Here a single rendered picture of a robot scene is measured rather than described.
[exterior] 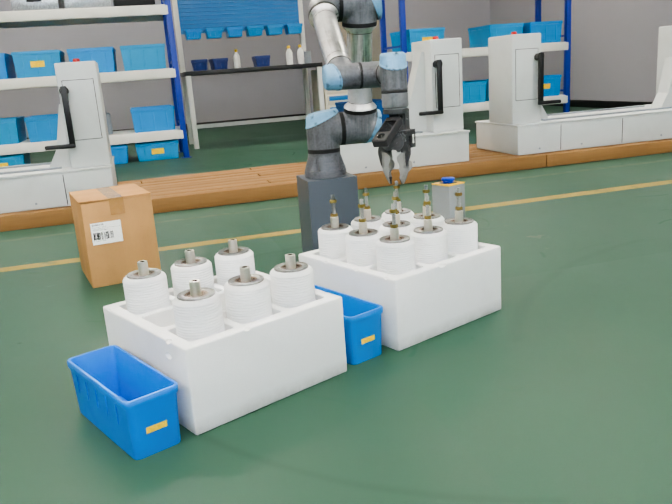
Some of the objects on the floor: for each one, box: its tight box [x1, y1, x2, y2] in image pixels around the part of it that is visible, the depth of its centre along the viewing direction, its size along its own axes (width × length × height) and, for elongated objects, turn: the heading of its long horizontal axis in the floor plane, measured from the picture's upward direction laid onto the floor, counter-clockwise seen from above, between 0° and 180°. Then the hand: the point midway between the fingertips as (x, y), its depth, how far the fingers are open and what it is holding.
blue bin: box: [314, 284, 383, 365], centre depth 172 cm, size 30×11×12 cm, turn 54°
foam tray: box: [103, 271, 347, 435], centre depth 157 cm, size 39×39×18 cm
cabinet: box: [311, 70, 348, 112], centre depth 755 cm, size 57×47×69 cm
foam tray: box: [298, 242, 501, 351], centre depth 190 cm, size 39×39×18 cm
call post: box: [432, 183, 465, 221], centre depth 211 cm, size 7×7×31 cm
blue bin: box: [67, 345, 181, 460], centre depth 137 cm, size 30×11×12 cm, turn 55°
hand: (395, 179), depth 199 cm, fingers open, 3 cm apart
